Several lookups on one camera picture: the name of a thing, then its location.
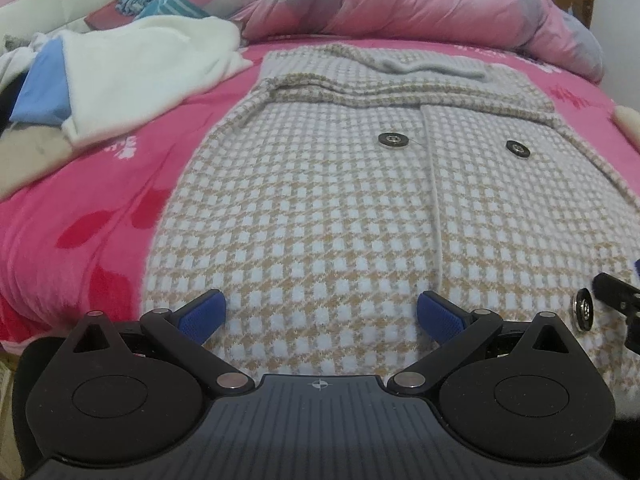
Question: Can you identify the cream knit cardigan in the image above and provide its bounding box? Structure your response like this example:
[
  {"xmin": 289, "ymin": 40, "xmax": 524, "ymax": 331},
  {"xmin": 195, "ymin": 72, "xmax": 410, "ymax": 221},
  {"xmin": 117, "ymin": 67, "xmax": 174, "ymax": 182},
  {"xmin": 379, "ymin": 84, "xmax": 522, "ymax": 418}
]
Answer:
[{"xmin": 612, "ymin": 105, "xmax": 640, "ymax": 151}]

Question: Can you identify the beige white checked coat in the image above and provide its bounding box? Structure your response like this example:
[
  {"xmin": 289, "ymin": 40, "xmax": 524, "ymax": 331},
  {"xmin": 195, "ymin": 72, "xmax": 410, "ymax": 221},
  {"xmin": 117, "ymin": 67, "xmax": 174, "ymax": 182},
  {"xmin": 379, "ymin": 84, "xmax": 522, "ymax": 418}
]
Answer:
[{"xmin": 142, "ymin": 43, "xmax": 640, "ymax": 411}]

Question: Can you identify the pink flowered bed sheet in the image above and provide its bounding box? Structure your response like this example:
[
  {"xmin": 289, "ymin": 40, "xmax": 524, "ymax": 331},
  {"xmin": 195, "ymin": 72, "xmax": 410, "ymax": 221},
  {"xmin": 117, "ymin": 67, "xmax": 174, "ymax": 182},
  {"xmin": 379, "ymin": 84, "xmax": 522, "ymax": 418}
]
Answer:
[{"xmin": 0, "ymin": 34, "xmax": 640, "ymax": 356}]

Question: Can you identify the white fleece blanket pile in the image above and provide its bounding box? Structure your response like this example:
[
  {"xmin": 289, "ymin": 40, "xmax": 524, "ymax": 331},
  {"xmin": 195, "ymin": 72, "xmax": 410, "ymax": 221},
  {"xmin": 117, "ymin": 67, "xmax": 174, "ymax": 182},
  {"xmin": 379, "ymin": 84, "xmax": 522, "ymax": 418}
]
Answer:
[{"xmin": 0, "ymin": 14, "xmax": 254, "ymax": 201}]

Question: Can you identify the pink floral duvet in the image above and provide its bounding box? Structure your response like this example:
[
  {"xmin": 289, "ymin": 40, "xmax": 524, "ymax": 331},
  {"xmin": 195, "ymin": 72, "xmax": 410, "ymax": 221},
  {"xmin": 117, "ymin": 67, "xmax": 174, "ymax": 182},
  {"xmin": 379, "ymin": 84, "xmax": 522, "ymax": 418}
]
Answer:
[{"xmin": 188, "ymin": 0, "xmax": 604, "ymax": 82}]

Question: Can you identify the red pillow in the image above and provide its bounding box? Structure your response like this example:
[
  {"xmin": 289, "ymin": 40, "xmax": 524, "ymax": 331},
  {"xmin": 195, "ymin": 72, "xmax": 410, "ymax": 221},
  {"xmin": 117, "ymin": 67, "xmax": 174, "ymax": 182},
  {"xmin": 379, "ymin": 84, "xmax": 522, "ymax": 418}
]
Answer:
[{"xmin": 84, "ymin": 0, "xmax": 136, "ymax": 30}]

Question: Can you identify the teal striped cloth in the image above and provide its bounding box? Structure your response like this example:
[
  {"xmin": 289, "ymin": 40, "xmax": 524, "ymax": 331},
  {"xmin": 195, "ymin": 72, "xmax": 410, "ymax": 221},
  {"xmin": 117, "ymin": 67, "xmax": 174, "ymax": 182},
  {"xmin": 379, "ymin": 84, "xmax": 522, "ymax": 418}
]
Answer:
[{"xmin": 137, "ymin": 0, "xmax": 209, "ymax": 20}]

